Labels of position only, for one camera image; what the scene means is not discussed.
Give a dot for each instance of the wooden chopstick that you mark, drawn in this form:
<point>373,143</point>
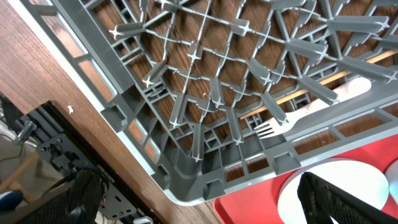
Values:
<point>309,86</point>

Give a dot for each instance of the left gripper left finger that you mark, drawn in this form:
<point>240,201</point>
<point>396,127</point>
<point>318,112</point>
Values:
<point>76,200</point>

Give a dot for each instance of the light blue plate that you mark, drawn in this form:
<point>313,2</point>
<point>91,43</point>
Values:
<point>359,179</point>

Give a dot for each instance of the white plastic fork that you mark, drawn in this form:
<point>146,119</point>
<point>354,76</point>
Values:
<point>349,90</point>

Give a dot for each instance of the red plastic tray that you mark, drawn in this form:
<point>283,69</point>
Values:
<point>258,203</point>

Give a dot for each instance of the green bowl with food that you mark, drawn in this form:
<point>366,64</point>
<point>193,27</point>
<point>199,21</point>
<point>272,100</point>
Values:
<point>391,174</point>

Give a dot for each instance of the grey dishwasher rack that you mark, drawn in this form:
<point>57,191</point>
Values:
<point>183,84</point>

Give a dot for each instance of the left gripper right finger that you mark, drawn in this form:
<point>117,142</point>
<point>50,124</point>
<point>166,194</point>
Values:
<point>323,202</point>

